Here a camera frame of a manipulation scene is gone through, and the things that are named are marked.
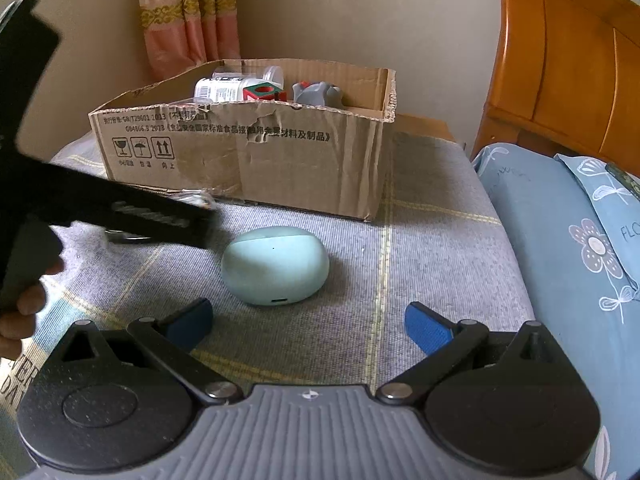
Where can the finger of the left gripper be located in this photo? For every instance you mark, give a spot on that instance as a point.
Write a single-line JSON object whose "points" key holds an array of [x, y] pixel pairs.
{"points": [[97, 194]]}

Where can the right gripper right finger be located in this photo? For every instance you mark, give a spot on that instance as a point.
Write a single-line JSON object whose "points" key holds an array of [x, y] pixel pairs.
{"points": [[499, 402]]}

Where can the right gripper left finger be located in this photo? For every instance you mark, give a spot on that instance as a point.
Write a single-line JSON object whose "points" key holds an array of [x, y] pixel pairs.
{"points": [[111, 400]]}

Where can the correction tape dispenser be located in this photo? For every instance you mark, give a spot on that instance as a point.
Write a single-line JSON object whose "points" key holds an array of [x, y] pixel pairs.
{"points": [[186, 218]]}

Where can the clear plastic jar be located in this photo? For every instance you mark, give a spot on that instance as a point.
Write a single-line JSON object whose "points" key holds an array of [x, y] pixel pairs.
{"points": [[272, 73]]}

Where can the grey cat figurine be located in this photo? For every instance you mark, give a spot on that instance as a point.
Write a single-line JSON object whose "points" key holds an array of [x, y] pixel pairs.
{"points": [[319, 93]]}

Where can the white bottle green label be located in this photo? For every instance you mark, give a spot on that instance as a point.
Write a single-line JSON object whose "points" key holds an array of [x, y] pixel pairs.
{"points": [[224, 88]]}

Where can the red green toy train car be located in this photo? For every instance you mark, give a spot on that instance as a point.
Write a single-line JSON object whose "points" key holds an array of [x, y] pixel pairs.
{"points": [[264, 91]]}

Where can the person's left hand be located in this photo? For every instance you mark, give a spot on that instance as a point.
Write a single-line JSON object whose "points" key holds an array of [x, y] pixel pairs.
{"points": [[20, 322]]}

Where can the mint green earbuds case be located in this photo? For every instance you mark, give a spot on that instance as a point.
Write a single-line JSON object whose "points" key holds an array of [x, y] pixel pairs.
{"points": [[273, 266]]}

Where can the cardboard box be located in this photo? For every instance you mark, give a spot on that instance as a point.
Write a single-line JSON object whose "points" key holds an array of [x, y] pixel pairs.
{"points": [[331, 160]]}

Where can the grey checked blanket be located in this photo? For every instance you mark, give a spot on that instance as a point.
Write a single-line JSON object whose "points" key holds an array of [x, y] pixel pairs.
{"points": [[436, 240]]}

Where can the pink orange curtain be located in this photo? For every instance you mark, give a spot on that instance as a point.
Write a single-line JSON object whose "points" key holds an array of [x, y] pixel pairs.
{"points": [[181, 34]]}

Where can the blue floral pillow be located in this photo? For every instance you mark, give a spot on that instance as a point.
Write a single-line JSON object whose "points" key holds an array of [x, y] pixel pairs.
{"points": [[610, 242]]}

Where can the wooden bed headboard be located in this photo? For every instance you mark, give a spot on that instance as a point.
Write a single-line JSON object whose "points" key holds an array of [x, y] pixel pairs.
{"points": [[566, 80]]}

